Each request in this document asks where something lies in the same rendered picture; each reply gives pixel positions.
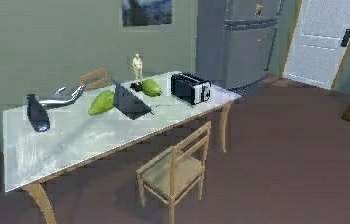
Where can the dark framed wall picture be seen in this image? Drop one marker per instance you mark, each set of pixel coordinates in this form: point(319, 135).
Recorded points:
point(147, 12)

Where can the grey fridge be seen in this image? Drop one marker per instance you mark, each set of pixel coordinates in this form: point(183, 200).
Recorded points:
point(239, 43)

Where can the dark blue vase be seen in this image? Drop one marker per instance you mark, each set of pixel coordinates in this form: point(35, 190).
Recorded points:
point(37, 115)

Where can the silver curved metal object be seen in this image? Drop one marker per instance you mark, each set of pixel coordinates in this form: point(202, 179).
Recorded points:
point(61, 100)

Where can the white room door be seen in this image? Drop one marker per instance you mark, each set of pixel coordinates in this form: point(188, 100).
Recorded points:
point(323, 40)

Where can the black toaster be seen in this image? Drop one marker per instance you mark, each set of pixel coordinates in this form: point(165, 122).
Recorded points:
point(189, 88)

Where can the green papaya fruit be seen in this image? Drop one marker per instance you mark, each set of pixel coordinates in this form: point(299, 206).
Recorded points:
point(151, 87)
point(102, 103)

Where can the white-topped wooden table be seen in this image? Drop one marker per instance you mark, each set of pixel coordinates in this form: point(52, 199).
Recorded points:
point(83, 136)

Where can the light wooden chair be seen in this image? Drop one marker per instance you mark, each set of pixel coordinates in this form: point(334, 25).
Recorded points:
point(94, 78)
point(169, 170)

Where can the beige figurine on black base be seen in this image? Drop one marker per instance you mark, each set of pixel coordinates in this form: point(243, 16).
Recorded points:
point(137, 70)

